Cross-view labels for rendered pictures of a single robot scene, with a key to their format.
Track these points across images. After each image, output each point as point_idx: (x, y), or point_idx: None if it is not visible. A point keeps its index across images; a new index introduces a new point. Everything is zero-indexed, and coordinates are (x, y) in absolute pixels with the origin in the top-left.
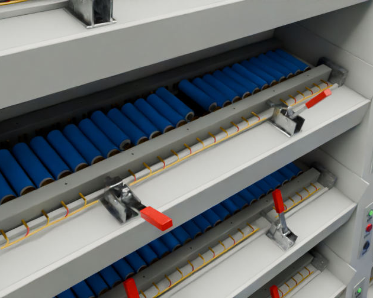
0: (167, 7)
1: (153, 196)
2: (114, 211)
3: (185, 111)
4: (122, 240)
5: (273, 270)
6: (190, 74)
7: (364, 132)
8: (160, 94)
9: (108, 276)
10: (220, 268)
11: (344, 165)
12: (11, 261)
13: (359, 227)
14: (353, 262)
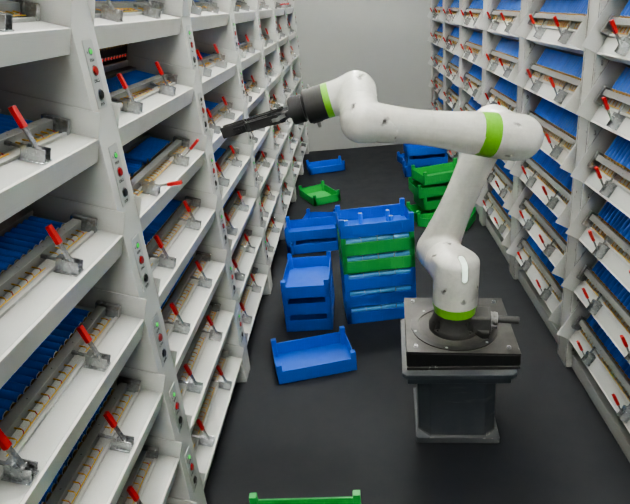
0: (148, 107)
1: None
2: (150, 193)
3: (140, 162)
4: (159, 202)
5: (198, 239)
6: (125, 150)
7: (206, 168)
8: None
9: None
10: (177, 241)
11: (202, 191)
12: None
13: (219, 224)
14: (223, 247)
